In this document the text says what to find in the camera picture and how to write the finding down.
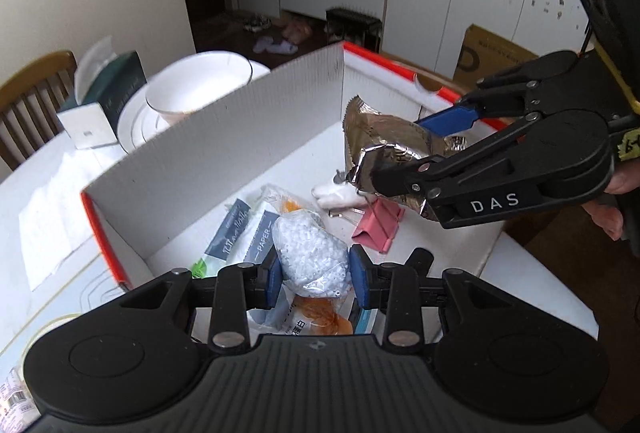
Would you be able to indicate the small clear orange print packet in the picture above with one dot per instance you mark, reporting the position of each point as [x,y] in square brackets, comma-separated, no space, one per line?
[290,206]

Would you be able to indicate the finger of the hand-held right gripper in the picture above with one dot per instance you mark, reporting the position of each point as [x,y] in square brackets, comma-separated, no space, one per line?
[450,119]
[400,180]

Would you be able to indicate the silver foil bag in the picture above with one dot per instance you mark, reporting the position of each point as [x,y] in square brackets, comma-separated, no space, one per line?
[390,138]

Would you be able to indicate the white cardboard box red edges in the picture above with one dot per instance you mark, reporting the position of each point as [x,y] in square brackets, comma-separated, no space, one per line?
[225,138]

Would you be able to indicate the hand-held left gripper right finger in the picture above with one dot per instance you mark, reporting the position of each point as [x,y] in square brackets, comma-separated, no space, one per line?
[359,278]

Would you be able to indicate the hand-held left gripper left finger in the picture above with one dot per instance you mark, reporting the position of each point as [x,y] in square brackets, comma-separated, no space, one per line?
[274,280]

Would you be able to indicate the pink slippers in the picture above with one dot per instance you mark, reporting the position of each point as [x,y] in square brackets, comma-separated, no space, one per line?
[297,30]

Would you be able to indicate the white plate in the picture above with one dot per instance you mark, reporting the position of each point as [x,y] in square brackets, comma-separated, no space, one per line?
[137,123]

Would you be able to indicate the person's right hand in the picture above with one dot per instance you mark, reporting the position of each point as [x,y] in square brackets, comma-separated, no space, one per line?
[607,218]

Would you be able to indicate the brown cardboard box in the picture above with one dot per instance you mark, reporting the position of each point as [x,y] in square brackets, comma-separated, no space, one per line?
[492,50]

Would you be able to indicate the marble patterned desktop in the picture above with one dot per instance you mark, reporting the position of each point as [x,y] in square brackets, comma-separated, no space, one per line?
[20,193]

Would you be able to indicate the bag of white beads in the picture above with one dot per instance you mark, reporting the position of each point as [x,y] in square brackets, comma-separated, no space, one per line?
[310,253]

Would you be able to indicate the pink binder clip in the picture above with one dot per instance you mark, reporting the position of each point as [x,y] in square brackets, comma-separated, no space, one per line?
[375,225]

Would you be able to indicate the white bowl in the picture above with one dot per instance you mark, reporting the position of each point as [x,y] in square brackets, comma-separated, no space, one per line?
[195,83]

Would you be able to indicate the dark wooden chair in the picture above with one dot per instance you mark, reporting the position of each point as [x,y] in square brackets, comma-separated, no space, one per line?
[30,83]

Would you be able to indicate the green white tissue box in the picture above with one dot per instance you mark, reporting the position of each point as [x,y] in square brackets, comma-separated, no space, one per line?
[117,83]

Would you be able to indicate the white orange print tissue pack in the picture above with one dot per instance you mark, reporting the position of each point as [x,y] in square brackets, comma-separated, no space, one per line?
[235,233]

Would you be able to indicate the white plush tooth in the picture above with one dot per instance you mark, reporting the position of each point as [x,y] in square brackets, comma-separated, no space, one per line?
[332,198]

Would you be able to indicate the white paper sheets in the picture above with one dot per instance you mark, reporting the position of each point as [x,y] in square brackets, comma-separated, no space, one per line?
[55,223]

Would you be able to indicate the purple slipper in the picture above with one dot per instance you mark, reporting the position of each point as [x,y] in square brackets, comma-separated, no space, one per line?
[262,44]
[286,48]

